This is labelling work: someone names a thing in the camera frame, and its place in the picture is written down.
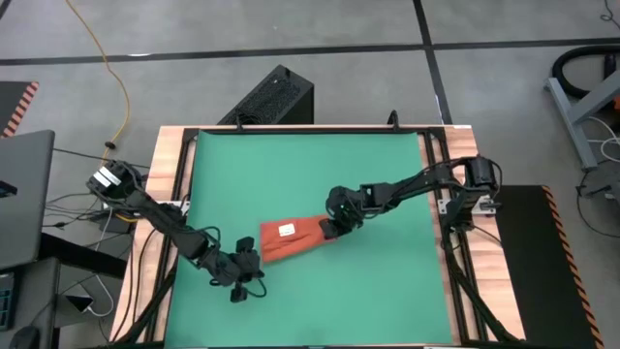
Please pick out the black computer tower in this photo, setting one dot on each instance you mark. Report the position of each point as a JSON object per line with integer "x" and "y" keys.
{"x": 276, "y": 94}

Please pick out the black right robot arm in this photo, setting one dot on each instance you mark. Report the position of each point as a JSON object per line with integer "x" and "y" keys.
{"x": 416, "y": 181}

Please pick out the grey metal stand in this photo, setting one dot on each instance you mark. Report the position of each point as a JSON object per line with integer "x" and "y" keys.
{"x": 574, "y": 131}

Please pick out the black computer mouse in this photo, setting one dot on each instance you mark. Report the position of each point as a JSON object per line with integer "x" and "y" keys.
{"x": 24, "y": 338}

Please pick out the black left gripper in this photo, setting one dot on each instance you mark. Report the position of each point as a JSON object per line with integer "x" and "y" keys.
{"x": 235, "y": 269}

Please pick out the green table mat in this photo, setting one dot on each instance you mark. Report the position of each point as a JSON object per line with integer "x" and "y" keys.
{"x": 242, "y": 169}

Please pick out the orange towel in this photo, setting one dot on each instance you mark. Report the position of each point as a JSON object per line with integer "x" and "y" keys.
{"x": 290, "y": 242}

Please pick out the black desk beam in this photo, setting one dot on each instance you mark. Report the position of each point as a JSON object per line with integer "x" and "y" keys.
{"x": 82, "y": 254}

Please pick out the black orange-striped floor mat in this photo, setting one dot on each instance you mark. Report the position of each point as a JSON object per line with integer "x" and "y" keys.
{"x": 12, "y": 102}
{"x": 533, "y": 266}

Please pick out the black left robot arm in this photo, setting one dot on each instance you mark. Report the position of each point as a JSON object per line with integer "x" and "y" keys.
{"x": 164, "y": 223}

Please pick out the black metal table frame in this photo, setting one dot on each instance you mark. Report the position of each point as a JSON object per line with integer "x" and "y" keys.
{"x": 315, "y": 130}

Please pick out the grey desk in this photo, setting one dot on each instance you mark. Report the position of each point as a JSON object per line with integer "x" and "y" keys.
{"x": 39, "y": 300}

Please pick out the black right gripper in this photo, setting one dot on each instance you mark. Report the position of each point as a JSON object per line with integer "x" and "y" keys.
{"x": 349, "y": 206}

